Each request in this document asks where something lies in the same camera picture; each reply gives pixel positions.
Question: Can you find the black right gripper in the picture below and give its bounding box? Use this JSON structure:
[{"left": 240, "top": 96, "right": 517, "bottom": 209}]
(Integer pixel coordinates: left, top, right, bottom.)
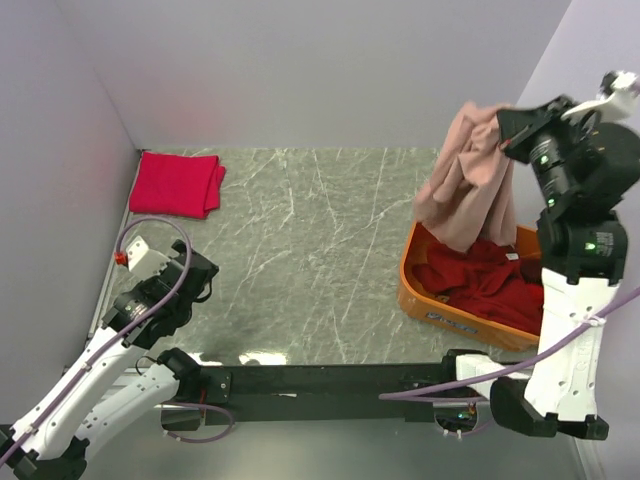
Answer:
[{"left": 496, "top": 93, "right": 593, "bottom": 206}]

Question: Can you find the pink t shirt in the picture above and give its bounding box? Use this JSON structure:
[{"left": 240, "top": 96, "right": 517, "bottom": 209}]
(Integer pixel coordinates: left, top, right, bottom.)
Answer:
[{"left": 414, "top": 101, "right": 517, "bottom": 253}]

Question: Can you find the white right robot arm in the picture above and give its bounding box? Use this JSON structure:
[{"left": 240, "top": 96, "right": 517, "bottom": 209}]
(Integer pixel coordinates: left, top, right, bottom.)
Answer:
[{"left": 438, "top": 92, "right": 639, "bottom": 440}]

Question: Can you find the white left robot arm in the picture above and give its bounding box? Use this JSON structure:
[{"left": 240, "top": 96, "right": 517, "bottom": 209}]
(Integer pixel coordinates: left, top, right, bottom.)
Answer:
[{"left": 1, "top": 237, "right": 219, "bottom": 479}]

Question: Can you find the folded magenta t shirt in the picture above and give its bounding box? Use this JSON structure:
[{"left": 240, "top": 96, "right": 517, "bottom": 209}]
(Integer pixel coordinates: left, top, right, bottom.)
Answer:
[{"left": 128, "top": 151, "right": 226, "bottom": 220}]

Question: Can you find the black base beam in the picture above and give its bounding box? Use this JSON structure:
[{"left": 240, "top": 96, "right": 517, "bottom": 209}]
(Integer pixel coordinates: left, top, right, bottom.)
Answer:
[{"left": 159, "top": 357, "right": 496, "bottom": 431}]

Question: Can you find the dark red t shirt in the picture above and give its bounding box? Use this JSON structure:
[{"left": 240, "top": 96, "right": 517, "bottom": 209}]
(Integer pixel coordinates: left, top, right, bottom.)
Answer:
[{"left": 412, "top": 239, "right": 544, "bottom": 335}]

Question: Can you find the orange plastic bin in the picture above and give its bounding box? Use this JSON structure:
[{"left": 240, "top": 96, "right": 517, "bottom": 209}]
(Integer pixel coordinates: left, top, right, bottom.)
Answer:
[{"left": 396, "top": 223, "right": 539, "bottom": 352}]

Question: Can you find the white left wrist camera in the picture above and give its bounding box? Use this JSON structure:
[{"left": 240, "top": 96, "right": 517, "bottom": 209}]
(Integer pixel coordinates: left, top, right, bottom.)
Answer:
[{"left": 114, "top": 236, "right": 170, "bottom": 279}]

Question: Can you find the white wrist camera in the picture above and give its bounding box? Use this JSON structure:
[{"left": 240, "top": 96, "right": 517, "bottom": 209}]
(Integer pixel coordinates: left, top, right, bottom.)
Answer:
[
  {"left": 114, "top": 236, "right": 170, "bottom": 279},
  {"left": 561, "top": 70, "right": 639, "bottom": 122}
]

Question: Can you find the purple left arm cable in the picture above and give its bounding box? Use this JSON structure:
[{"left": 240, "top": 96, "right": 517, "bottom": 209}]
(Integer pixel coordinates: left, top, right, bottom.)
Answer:
[{"left": 0, "top": 215, "right": 238, "bottom": 459}]

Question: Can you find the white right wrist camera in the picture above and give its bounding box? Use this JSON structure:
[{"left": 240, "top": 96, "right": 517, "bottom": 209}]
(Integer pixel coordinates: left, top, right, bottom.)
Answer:
[{"left": 561, "top": 70, "right": 639, "bottom": 122}]

